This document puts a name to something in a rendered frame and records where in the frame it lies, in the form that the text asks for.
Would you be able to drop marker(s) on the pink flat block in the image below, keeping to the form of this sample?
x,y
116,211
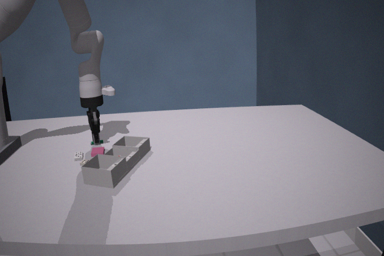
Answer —
x,y
97,150

